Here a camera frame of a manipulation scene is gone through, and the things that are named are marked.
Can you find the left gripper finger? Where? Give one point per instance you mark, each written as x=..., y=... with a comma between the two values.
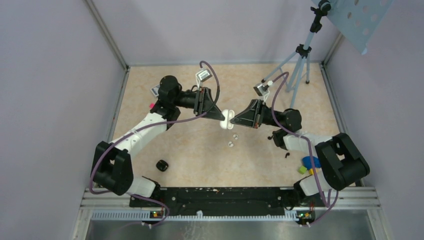
x=213, y=115
x=210, y=107

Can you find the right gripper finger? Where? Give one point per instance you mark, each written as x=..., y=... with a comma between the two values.
x=247, y=114
x=244, y=123

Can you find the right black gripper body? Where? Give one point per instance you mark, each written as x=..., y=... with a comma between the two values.
x=266, y=116

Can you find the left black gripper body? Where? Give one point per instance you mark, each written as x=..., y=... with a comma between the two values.
x=193, y=100

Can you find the white earbud charging case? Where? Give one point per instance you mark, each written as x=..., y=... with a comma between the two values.
x=226, y=124

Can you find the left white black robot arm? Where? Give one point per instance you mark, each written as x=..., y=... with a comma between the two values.
x=112, y=166

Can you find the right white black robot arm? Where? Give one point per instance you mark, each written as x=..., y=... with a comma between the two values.
x=340, y=161

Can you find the black earbud case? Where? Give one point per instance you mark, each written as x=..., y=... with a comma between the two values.
x=162, y=165

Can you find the playing card deck box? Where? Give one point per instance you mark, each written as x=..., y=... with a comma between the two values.
x=155, y=91

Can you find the blue toy car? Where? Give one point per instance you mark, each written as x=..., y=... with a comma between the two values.
x=306, y=162

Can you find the green cube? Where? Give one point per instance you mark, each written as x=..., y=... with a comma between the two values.
x=302, y=170

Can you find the light blue tripod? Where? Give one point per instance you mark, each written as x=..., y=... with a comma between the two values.
x=302, y=67

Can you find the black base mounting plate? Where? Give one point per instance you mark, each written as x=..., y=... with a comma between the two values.
x=234, y=201

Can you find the perforated blue metal panel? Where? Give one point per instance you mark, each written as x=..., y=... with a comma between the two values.
x=356, y=20

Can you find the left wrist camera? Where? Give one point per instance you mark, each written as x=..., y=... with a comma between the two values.
x=203, y=75

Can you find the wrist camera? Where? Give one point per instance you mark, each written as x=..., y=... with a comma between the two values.
x=262, y=90
x=203, y=75

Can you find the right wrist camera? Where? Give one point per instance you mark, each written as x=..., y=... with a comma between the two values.
x=262, y=90

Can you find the white toothed cable rail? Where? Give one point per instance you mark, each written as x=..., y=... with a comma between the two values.
x=147, y=215

